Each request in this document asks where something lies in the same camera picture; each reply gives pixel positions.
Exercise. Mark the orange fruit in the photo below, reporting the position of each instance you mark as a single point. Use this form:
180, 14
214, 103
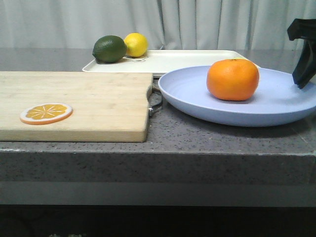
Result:
233, 79

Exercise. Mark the white curtain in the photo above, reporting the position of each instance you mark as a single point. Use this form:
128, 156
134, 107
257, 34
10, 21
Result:
167, 24

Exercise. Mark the green lime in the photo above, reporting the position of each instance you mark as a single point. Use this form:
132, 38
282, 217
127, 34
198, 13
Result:
109, 49

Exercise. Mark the metal cutting board handle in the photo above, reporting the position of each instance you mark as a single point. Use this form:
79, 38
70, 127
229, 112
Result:
155, 100

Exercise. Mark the wooden cutting board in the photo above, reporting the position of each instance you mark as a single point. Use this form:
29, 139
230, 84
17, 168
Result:
107, 107

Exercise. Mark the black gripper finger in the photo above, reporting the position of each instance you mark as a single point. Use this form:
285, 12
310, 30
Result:
305, 70

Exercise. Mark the light blue plate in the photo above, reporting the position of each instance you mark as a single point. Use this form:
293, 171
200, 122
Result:
276, 101

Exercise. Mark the cream white tray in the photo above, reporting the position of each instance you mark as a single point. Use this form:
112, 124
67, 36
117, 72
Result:
160, 62

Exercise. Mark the orange slice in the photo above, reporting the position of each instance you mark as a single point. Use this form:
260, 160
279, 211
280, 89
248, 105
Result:
46, 113

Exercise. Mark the yellow lemon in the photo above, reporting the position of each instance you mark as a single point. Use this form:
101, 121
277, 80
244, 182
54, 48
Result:
136, 44

